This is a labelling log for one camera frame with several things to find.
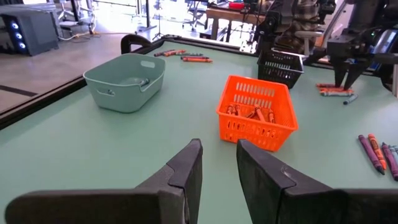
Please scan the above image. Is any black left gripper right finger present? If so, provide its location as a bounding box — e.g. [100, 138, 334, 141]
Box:
[236, 139, 398, 224]

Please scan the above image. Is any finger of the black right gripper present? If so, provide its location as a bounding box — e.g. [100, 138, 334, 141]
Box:
[331, 60, 348, 88]
[343, 58, 371, 91]

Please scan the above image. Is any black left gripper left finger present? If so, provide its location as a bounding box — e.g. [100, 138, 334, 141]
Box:
[4, 138, 203, 224]

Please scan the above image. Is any person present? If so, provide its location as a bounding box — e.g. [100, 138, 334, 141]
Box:
[273, 0, 324, 54]

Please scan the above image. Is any black plastic basket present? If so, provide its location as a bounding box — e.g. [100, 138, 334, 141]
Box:
[256, 48, 305, 90]

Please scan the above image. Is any orange plastic basket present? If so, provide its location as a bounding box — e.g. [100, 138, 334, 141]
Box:
[216, 75, 299, 152]

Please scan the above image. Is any teal plastic bin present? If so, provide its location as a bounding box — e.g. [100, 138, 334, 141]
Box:
[83, 53, 166, 114]

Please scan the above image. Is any red box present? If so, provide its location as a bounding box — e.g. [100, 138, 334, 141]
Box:
[228, 1, 247, 11]

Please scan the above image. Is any wooden work table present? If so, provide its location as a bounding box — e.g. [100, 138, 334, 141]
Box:
[205, 7, 269, 42]

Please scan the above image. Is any office chair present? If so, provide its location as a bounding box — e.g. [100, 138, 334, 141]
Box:
[57, 0, 98, 35]
[183, 0, 210, 32]

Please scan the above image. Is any black tripod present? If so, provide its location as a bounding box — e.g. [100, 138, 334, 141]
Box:
[152, 0, 166, 42]

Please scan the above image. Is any computer tower case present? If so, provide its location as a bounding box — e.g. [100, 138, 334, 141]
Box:
[0, 2, 60, 57]

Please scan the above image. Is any black arched handle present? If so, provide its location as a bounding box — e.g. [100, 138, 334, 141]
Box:
[120, 33, 154, 55]

